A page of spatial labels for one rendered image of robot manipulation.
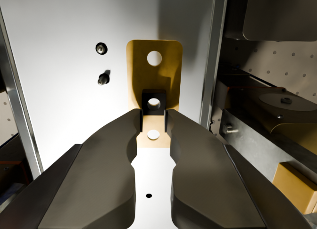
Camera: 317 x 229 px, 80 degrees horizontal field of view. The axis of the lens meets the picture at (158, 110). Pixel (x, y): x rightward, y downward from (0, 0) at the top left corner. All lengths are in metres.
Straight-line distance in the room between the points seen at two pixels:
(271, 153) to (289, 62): 0.44
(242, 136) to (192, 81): 0.08
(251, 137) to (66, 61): 0.20
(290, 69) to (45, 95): 0.56
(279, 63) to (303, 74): 0.08
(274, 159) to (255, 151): 0.02
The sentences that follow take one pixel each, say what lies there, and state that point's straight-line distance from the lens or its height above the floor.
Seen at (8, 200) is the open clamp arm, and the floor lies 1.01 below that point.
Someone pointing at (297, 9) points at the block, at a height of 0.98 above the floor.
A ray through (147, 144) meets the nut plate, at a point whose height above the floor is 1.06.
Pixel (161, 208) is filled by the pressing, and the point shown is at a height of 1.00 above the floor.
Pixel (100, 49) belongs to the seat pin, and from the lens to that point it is 0.20.
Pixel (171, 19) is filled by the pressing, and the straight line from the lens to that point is 0.20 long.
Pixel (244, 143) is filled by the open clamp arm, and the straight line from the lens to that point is 0.22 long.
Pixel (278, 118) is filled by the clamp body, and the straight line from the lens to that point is 0.22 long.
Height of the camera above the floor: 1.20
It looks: 67 degrees down
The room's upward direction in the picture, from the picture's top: 177 degrees clockwise
